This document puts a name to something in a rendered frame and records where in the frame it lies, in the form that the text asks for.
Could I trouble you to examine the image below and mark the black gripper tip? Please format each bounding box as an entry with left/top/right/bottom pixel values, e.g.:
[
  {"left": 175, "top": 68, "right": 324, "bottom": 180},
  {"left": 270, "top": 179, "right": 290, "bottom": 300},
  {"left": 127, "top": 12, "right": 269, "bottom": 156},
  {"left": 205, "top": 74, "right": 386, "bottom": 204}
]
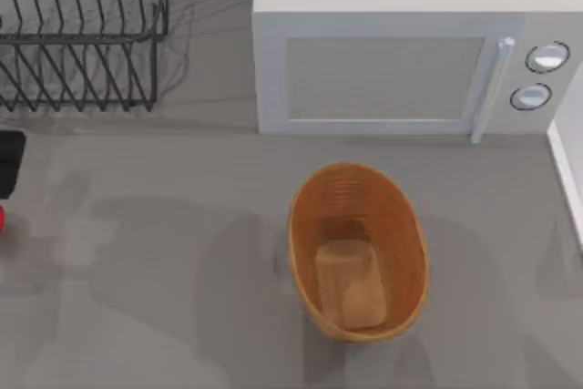
[{"left": 0, "top": 129, "right": 27, "bottom": 201}]

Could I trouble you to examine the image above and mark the small microwave knob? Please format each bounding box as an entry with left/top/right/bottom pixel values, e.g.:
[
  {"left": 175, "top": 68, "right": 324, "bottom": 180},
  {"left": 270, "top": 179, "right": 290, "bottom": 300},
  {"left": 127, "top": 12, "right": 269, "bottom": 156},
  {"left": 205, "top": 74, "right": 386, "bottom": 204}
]
[{"left": 509, "top": 82, "right": 553, "bottom": 112}]

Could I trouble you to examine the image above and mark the brown woven basket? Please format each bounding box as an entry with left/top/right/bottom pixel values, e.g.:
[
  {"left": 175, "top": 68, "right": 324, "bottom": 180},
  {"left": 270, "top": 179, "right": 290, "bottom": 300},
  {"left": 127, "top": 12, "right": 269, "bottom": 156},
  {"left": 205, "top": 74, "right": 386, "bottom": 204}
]
[{"left": 286, "top": 161, "right": 431, "bottom": 344}]

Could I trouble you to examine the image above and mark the microwave oven door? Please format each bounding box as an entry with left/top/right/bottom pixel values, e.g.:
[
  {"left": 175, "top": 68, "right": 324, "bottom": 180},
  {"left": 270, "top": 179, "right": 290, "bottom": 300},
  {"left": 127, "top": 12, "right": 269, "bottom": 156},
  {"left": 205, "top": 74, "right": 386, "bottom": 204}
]
[{"left": 252, "top": 12, "right": 523, "bottom": 137}]

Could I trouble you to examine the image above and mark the microwave door handle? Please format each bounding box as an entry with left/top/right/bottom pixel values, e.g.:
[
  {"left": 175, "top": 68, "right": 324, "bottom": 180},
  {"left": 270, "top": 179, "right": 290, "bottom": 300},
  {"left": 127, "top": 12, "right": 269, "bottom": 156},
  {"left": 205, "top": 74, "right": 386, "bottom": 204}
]
[{"left": 470, "top": 36, "right": 517, "bottom": 145}]

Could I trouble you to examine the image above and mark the black wire dish rack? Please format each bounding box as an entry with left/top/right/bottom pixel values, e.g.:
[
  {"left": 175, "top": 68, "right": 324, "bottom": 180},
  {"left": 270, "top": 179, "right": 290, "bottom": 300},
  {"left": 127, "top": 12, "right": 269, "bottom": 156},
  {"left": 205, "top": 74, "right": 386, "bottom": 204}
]
[{"left": 0, "top": 0, "right": 173, "bottom": 113}]

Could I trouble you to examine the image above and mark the large microwave knob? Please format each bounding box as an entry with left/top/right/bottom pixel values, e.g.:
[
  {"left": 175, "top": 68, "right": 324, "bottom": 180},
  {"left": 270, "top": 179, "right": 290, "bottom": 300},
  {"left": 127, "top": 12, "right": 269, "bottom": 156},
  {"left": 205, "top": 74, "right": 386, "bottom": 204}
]
[{"left": 525, "top": 41, "right": 571, "bottom": 74}]

